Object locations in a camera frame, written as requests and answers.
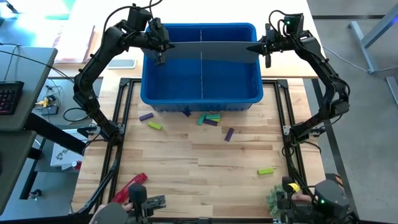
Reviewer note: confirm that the white smartphone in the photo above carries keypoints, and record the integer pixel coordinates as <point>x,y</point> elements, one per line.
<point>121,63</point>

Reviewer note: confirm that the black caster wheel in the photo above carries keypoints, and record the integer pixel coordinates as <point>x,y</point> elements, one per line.
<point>35,194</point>

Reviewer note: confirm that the person's left hand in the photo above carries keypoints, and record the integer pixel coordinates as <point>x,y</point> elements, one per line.
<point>127,207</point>

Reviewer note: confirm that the grey side desk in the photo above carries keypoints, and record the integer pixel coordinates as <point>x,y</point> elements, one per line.
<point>28,68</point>

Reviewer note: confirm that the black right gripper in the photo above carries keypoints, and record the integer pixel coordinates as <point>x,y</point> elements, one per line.
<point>278,42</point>

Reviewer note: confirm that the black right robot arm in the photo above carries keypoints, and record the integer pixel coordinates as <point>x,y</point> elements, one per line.
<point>329,81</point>

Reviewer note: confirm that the lime green wooden block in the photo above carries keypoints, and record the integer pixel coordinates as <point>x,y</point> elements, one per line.
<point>216,120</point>
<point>155,125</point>
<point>265,171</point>

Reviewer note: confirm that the teal wooden block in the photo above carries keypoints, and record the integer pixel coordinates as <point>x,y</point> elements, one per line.
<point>201,119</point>
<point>213,116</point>

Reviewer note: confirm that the light wooden desk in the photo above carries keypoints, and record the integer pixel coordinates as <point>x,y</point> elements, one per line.
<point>192,12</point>

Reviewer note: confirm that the long grey slotted divider board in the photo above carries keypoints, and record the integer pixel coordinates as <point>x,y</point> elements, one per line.
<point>217,51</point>

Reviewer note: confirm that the dark grey elongated tool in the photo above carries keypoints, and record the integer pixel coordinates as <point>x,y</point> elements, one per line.
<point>157,201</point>

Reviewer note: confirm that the black desk support beam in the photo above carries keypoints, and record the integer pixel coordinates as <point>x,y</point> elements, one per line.
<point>53,133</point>

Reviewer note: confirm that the white printed paper box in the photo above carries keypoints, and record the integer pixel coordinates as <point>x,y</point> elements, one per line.
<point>62,155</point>

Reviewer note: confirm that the blue plastic bin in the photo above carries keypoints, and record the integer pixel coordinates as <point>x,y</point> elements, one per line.
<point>230,84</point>

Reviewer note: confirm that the black keyboard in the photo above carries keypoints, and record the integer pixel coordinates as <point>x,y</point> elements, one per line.
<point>11,98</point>

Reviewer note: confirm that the red plastic tool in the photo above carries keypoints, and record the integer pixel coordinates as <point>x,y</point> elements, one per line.
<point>130,188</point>

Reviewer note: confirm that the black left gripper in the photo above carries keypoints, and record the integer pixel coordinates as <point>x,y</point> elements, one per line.
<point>158,35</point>

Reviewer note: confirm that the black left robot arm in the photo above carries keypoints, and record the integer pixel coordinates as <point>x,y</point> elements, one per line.
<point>93,71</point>

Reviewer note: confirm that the red white can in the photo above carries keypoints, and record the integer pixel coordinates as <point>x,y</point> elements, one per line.
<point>76,165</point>

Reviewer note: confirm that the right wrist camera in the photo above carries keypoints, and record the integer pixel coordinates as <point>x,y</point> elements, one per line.
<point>293,23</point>

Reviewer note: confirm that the person's left forearm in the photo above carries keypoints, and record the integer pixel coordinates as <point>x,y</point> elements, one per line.
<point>109,214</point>

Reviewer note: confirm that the small black electronics box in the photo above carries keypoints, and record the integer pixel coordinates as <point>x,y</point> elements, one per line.
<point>49,111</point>

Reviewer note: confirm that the grey metal desk leg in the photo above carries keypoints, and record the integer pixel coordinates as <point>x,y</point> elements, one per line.
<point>360,43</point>

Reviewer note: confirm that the orange black hazard striped plate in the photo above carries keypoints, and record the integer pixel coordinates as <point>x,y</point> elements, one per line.
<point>338,179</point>

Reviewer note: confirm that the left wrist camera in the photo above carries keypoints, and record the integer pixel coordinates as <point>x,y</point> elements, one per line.
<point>139,18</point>

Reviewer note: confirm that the purple wooden block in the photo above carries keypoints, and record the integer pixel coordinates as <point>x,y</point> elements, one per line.
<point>229,134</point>
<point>146,117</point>
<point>211,123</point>
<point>187,114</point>

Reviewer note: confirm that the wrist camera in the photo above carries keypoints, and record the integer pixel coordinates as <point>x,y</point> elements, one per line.
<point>139,18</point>
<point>293,23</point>

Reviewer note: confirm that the green artificial plant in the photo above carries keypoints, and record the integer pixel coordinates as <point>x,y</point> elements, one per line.
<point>273,199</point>

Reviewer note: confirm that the person's hand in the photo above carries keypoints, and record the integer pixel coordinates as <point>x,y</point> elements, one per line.
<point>303,198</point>
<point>127,207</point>

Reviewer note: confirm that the person's right hand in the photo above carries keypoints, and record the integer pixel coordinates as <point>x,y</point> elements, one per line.
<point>303,198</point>

